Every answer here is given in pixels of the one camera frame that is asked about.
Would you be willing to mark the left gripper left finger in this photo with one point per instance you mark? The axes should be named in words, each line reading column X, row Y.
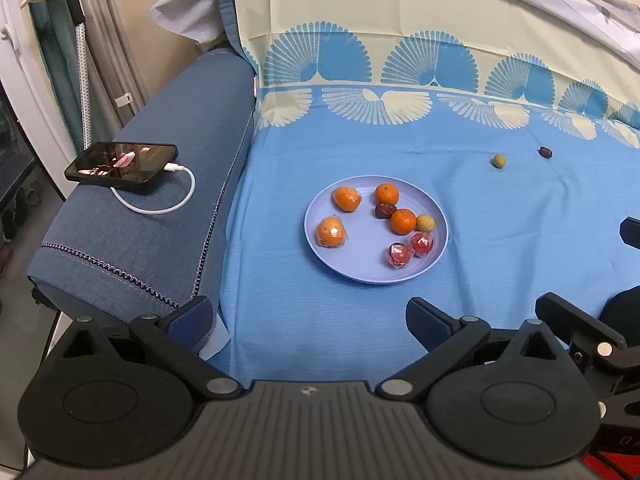
column 174, row 341

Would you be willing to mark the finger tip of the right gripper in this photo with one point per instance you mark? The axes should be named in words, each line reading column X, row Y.
column 630, row 232

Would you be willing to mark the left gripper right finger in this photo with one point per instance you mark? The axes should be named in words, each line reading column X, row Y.
column 449, row 345

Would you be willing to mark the red fruit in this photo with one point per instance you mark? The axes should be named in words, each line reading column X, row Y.
column 421, row 243
column 398, row 255

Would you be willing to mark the dark red date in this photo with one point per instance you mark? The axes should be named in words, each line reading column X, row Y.
column 545, row 152
column 384, row 210

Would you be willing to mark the small orange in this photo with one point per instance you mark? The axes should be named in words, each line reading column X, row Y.
column 403, row 221
column 386, row 194

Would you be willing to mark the blue sofa armrest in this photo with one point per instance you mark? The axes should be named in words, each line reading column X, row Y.
column 118, row 256

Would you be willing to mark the lavender round plate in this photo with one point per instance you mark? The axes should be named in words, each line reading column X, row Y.
column 362, row 257

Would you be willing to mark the black smartphone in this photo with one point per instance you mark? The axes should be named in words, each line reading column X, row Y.
column 122, row 165

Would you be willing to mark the blue cream patterned cloth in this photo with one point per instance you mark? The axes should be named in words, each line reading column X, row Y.
column 426, row 91

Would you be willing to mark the grey curtain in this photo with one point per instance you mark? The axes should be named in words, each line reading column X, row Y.
column 114, row 78

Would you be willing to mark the white door frame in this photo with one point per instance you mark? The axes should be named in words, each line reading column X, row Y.
column 27, row 84

